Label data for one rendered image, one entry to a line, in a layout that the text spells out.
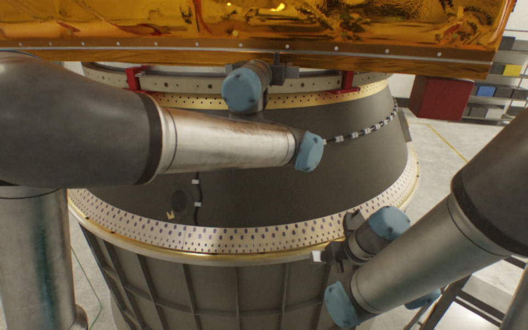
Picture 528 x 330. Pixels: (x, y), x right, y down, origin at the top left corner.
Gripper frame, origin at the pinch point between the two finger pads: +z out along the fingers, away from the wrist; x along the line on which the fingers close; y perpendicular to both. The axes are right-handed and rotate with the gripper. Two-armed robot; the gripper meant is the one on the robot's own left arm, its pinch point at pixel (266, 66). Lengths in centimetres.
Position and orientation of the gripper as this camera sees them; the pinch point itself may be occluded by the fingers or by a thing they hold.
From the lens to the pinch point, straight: 81.8
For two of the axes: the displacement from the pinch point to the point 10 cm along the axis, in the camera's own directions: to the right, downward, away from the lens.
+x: -9.8, -1.0, 1.5
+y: 0.1, -8.7, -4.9
